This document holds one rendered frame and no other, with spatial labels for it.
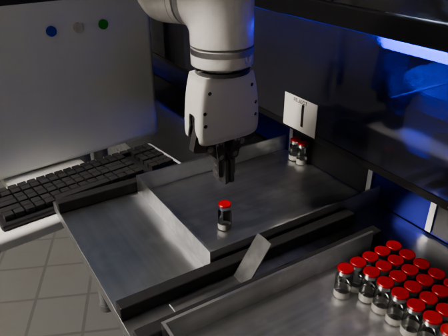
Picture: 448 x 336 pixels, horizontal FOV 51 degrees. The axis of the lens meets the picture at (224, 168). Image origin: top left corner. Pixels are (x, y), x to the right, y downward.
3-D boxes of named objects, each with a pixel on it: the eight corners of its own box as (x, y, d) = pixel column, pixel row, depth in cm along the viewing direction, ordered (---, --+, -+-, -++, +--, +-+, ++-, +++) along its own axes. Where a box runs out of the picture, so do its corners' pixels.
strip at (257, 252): (257, 265, 67) (259, 232, 65) (270, 277, 65) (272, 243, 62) (169, 305, 61) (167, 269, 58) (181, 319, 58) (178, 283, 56)
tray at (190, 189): (284, 149, 102) (285, 134, 100) (377, 203, 82) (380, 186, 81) (137, 192, 86) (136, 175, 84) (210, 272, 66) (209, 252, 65)
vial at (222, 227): (227, 222, 77) (227, 199, 75) (234, 229, 75) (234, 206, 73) (215, 226, 76) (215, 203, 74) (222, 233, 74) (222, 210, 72)
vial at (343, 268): (341, 287, 63) (345, 259, 61) (353, 296, 62) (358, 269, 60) (329, 293, 62) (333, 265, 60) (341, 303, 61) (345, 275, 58)
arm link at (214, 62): (233, 33, 67) (233, 55, 68) (178, 43, 63) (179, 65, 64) (269, 45, 61) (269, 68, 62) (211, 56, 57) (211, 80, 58)
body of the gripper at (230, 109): (238, 49, 68) (238, 121, 73) (175, 60, 63) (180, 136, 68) (269, 60, 62) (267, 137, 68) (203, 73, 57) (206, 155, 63)
